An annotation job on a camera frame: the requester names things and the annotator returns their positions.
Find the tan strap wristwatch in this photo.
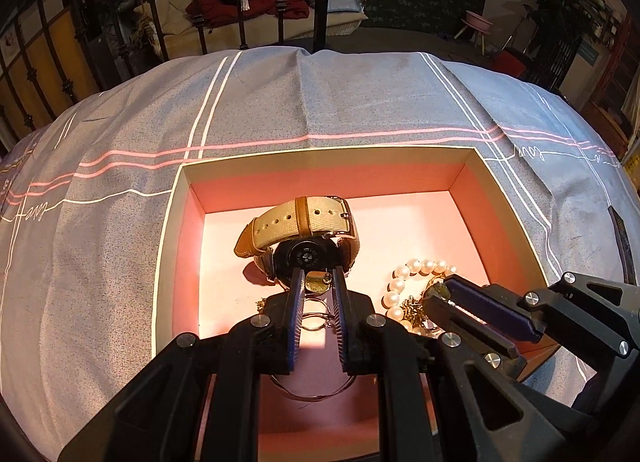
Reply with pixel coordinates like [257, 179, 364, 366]
[233, 195, 360, 289]

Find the pearl bracelet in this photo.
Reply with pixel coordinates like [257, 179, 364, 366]
[380, 258, 459, 333]

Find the black iron bed frame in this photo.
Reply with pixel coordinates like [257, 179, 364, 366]
[1, 0, 333, 150]

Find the thin bangle with gold charm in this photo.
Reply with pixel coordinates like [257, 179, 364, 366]
[269, 295, 357, 404]

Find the white wicker hanging chair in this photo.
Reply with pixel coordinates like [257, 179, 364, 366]
[133, 0, 370, 61]

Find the pink small stool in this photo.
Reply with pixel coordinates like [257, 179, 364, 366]
[454, 11, 492, 55]

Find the red cloth on chair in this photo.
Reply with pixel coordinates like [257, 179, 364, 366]
[186, 0, 310, 28]

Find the pale open cardboard box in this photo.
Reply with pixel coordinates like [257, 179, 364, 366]
[152, 147, 548, 461]

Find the grey striped bed sheet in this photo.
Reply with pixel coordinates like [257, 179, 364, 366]
[1, 48, 639, 460]

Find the black phone on bed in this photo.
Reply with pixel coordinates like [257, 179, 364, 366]
[608, 206, 637, 285]

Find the gold earring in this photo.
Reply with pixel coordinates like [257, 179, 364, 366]
[305, 271, 332, 296]
[430, 281, 450, 299]

